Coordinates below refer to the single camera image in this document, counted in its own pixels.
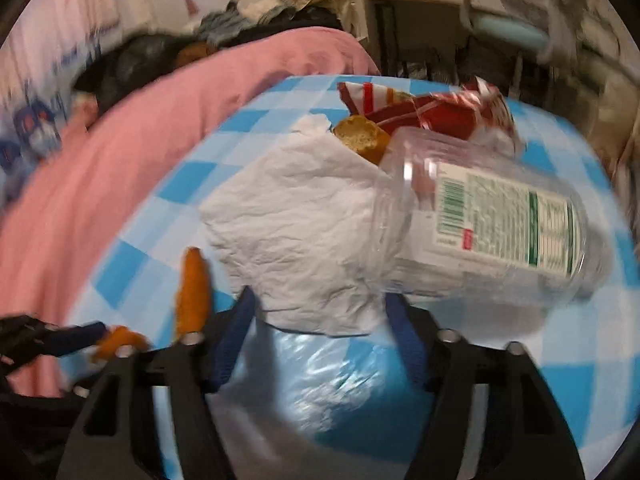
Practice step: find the red snack bag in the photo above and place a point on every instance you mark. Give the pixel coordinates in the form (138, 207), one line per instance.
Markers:
(445, 115)

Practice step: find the pile of clothes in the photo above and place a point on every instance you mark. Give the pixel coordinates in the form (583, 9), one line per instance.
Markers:
(260, 17)

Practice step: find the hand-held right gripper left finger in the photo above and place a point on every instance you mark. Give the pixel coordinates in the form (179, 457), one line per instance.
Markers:
(235, 332)

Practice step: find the blue white checked tablecloth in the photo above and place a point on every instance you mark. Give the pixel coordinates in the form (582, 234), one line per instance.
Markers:
(150, 265)

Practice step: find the light blue desk chair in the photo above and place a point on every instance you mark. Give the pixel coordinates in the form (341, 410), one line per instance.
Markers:
(510, 27)

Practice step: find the brown cloth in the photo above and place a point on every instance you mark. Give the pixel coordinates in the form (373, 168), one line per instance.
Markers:
(197, 52)

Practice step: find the large white tissue paper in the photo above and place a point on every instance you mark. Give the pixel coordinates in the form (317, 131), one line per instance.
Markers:
(290, 220)

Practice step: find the pink blanket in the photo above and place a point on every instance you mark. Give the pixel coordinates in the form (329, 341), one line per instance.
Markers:
(125, 160)

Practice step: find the blue figure wall sticker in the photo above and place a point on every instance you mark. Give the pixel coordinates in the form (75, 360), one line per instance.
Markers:
(30, 130)

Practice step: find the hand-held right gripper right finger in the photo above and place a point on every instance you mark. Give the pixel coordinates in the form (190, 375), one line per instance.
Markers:
(405, 345)

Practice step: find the black jacket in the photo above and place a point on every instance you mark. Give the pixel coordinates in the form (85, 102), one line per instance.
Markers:
(130, 65)

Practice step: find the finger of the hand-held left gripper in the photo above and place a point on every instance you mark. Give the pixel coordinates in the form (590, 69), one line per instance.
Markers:
(80, 336)
(60, 402)

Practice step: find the clear plastic jar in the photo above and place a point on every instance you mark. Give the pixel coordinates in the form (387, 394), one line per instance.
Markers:
(490, 220)

